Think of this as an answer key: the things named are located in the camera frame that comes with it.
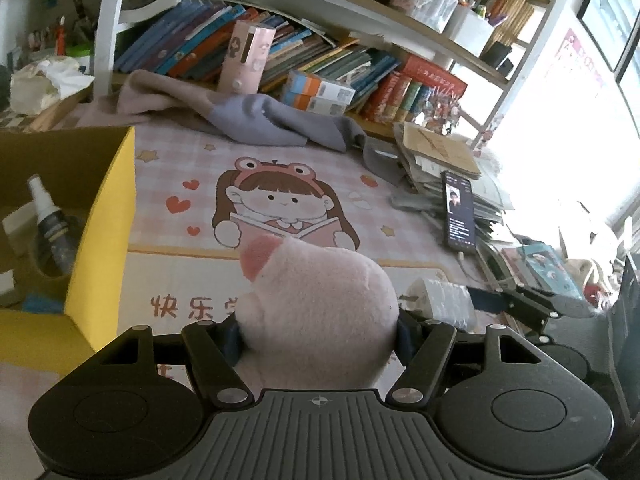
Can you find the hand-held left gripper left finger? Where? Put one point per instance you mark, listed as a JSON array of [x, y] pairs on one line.
[[231, 345]]

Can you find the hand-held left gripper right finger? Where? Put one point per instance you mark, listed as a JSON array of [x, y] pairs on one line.
[[405, 342]]

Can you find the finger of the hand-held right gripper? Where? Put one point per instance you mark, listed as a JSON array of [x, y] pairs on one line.
[[487, 300]]

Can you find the clear plastic tissue packet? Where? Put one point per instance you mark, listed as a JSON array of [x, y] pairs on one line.
[[440, 300]]

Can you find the pink plush pig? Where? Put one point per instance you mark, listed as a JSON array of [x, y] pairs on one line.
[[320, 310]]

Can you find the yellow cardboard box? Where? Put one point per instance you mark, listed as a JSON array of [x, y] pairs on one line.
[[102, 260]]

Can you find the small blue box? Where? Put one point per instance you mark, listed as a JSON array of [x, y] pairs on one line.
[[45, 305]]

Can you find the yellow tape roll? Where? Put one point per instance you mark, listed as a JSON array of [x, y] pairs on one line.
[[37, 265]]

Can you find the dark spray bottle white cap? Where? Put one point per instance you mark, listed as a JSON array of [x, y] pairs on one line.
[[55, 230]]

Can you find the white pen container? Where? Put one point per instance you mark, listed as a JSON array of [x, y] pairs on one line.
[[470, 32]]

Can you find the teal covered book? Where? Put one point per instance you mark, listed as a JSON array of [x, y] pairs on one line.
[[545, 265]]

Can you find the black smartphone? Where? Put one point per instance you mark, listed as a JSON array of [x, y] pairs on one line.
[[460, 210]]

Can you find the messy stack of papers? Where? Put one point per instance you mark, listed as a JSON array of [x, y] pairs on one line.
[[490, 200]]

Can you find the pink checked printed tablecloth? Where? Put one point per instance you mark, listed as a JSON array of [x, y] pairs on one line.
[[400, 240]]

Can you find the brown paper envelope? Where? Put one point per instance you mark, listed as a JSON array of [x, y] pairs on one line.
[[440, 150]]

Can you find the colourful toy figurines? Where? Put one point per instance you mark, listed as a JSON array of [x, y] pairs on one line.
[[440, 112]]

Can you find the row of red thick books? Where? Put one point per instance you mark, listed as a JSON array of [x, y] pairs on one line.
[[410, 90]]

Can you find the grey purple cloth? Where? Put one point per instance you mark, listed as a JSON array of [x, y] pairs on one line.
[[280, 120]]

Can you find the small black box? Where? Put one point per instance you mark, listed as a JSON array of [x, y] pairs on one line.
[[497, 57]]

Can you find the orange blue white carton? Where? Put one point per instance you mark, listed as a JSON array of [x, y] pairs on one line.
[[320, 85], [310, 105]]

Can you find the tall pink cardboard box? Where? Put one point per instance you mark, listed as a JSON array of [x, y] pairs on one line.
[[245, 60]]

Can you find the row of leaning colourful books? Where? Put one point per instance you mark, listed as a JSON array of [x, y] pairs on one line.
[[200, 40]]

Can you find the crumpled white paper bag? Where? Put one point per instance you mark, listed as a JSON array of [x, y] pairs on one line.
[[45, 85]]

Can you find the white bookshelf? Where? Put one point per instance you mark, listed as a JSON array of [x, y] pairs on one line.
[[107, 35]]

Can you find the red figurine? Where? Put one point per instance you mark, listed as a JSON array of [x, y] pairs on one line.
[[61, 37]]

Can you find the pink wall poster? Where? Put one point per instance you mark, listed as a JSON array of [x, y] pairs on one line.
[[580, 60]]

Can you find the black window frame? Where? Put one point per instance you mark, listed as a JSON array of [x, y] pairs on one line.
[[610, 15]]

